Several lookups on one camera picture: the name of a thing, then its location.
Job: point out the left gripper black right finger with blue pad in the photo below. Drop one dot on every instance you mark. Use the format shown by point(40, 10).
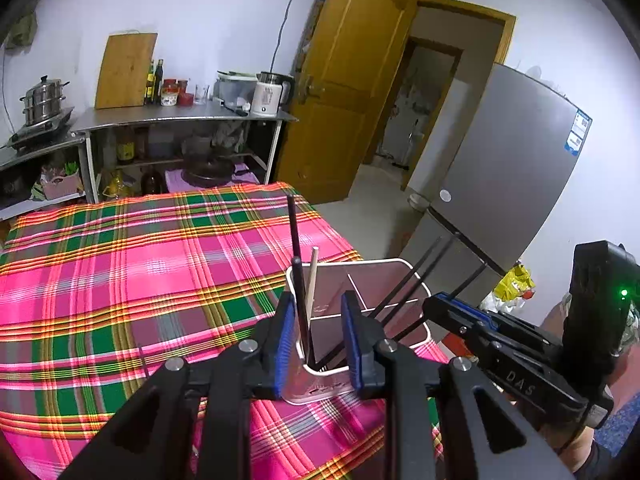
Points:
point(361, 336)

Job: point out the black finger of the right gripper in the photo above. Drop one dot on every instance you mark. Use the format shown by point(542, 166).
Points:
point(471, 324)

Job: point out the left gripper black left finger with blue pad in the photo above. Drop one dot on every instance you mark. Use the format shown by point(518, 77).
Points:
point(275, 337)

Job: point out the pink utensil holder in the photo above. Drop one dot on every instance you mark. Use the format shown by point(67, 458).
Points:
point(372, 281)

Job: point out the light wooden chopstick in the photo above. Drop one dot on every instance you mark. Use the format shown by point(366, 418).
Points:
point(312, 281)

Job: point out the steel kitchen counter shelf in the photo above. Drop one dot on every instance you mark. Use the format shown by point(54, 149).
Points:
point(180, 122)

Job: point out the person's right hand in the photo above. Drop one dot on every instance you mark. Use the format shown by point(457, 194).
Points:
point(576, 448)

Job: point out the yellow plastic bag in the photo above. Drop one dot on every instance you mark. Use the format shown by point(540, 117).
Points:
point(517, 284)

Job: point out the pink green plaid tablecloth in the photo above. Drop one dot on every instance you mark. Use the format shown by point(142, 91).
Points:
point(94, 298)

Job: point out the black wok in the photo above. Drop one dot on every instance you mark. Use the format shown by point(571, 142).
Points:
point(212, 172)

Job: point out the silver refrigerator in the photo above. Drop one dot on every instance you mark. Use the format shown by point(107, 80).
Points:
point(510, 170)

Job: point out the yellow wooden door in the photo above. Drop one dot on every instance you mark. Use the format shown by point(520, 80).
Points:
point(351, 64)

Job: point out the white electric kettle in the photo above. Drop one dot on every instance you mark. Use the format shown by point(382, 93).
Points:
point(272, 91)

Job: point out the clear storage box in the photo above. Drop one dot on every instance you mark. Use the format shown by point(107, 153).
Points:
point(235, 88)

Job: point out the pink basket on shelf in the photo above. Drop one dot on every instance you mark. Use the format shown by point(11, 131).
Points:
point(60, 186)

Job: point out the red lidded jar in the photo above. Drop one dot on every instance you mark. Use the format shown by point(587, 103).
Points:
point(169, 93)

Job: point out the low wooden side shelf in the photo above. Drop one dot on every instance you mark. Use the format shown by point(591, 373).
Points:
point(22, 169)

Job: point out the dark oil bottle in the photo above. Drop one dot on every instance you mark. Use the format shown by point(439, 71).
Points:
point(158, 79)

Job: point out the wooden cutting board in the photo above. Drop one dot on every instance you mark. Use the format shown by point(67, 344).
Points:
point(124, 69)

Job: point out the black induction cooker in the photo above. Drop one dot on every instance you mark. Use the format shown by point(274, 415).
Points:
point(46, 128)

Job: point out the stainless steel steamer pot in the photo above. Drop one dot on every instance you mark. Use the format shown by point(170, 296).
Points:
point(44, 100)

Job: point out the green hanging cloth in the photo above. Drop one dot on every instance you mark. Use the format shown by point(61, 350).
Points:
point(22, 33)

